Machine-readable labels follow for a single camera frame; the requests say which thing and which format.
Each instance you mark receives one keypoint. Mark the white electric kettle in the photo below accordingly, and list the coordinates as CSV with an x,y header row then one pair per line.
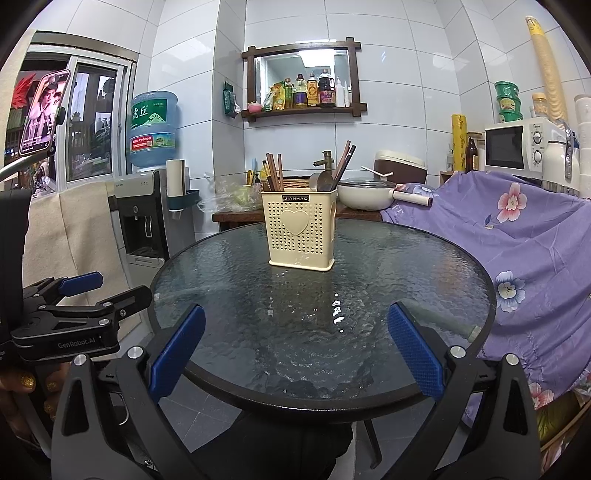
x,y
558,159

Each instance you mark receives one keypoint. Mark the person's left hand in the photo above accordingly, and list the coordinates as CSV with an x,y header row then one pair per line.
x,y
32,383

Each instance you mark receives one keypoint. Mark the white pan with glass lid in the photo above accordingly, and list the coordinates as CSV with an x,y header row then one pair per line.
x,y
364,196

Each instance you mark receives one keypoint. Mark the yellow seasoning packet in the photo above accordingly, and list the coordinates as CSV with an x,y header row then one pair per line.
x,y
274,99

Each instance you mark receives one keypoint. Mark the jar with yellow lid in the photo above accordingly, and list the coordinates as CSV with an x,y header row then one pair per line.
x,y
539,106

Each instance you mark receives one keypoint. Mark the white microwave oven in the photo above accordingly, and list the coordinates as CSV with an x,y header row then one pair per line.
x,y
512,145

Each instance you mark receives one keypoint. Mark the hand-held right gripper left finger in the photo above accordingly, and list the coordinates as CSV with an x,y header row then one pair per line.
x,y
178,350

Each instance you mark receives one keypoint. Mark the dark soy sauce bottle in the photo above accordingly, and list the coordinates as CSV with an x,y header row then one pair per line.
x,y
326,92

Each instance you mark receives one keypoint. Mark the stack of white disposable bowls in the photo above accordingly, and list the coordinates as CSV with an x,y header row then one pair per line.
x,y
584,147

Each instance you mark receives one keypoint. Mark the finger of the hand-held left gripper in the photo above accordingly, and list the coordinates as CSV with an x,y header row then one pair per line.
x,y
81,282
129,300

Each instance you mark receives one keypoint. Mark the teal wall holder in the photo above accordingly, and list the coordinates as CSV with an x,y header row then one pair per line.
x,y
184,201

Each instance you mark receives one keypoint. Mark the white paper cup sleeve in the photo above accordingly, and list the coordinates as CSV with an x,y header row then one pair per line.
x,y
175,177

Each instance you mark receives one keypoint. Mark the water dispenser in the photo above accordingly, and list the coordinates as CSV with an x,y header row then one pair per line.
x,y
143,221

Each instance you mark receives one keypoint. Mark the green packet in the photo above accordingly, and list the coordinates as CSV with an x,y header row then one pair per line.
x,y
231,101

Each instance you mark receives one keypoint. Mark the tall stack of paper cups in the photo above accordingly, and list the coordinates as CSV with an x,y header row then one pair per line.
x,y
547,69

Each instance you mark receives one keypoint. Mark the person's black trousers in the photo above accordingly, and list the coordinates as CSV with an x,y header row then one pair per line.
x,y
268,443

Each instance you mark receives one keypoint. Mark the purple floral cloth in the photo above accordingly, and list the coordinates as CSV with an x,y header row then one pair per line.
x,y
531,240

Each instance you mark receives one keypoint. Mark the bunch of wooden chopsticks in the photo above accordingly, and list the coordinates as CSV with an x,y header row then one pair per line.
x,y
274,173

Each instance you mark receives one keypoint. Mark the white rice paddle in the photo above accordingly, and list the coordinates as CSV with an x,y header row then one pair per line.
x,y
376,171

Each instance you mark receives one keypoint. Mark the beige cloth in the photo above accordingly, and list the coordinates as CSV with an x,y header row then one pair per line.
x,y
74,235

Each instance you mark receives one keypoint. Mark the yellow soap dispenser bottle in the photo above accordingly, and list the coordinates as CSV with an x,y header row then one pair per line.
x,y
264,173

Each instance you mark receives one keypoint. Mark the purple-label bottle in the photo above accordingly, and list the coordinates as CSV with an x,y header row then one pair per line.
x,y
300,94

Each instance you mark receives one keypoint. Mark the metal spoon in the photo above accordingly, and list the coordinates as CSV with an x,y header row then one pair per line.
x,y
314,181

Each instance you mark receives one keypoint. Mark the dark wooden framed shelf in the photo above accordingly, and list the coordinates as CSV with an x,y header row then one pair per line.
x,y
304,113

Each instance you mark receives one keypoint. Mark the pink bowl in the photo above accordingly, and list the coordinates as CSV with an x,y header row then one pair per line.
x,y
255,108

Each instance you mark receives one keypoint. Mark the bronze faucet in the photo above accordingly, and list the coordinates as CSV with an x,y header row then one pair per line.
x,y
325,159

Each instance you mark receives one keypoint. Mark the round glass table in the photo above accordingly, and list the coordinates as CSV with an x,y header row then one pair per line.
x,y
323,300

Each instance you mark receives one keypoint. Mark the white squeeze bottle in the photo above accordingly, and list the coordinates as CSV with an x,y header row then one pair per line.
x,y
340,94

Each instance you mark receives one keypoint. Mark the clear plastic bags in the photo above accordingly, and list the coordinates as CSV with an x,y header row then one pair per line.
x,y
231,196

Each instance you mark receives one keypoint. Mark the cooking oil bottle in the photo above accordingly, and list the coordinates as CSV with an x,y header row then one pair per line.
x,y
288,97

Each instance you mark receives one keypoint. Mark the brown sauce bottle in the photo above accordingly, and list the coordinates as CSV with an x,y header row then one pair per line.
x,y
312,94

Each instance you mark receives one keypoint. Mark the brown glass bottle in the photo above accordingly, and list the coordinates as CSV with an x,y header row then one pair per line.
x,y
471,157

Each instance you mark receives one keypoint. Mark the brown and white rice cooker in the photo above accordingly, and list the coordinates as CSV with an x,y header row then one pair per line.
x,y
401,166

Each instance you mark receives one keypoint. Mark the blue water jug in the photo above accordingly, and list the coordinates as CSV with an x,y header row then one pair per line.
x,y
153,129

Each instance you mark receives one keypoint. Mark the cream perforated utensil holder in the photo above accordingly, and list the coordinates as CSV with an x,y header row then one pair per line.
x,y
300,230

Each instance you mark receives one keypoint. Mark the black chopstick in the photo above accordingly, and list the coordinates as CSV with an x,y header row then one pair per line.
x,y
349,159

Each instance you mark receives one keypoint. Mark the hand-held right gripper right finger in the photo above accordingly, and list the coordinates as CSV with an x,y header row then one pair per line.
x,y
415,350

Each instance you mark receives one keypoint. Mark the yellow plastic wrap roll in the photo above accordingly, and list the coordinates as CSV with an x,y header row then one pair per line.
x,y
459,143

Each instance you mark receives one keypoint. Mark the window with white frame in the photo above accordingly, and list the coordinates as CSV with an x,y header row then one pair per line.
x,y
92,129

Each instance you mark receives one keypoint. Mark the smartphone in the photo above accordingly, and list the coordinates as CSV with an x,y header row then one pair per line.
x,y
44,113

